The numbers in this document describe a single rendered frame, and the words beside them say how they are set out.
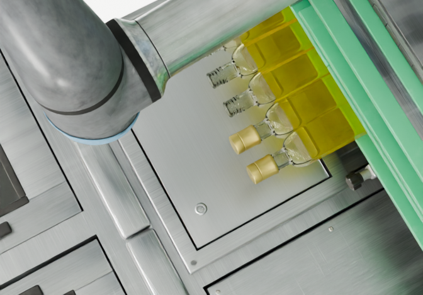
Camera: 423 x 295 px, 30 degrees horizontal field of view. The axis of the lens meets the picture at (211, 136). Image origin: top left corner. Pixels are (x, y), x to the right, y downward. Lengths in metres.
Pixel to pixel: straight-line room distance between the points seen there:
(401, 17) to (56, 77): 0.60
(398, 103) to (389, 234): 0.34
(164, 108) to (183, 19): 0.51
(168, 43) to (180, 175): 0.50
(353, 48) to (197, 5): 0.35
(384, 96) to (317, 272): 0.39
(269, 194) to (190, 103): 0.22
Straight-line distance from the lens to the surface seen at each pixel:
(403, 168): 1.28
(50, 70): 0.86
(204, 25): 0.97
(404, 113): 1.22
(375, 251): 1.48
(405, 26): 1.25
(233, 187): 1.42
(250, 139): 1.30
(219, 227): 1.41
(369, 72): 1.23
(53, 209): 1.47
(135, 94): 0.95
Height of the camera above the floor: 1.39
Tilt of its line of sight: 9 degrees down
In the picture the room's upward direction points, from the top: 118 degrees counter-clockwise
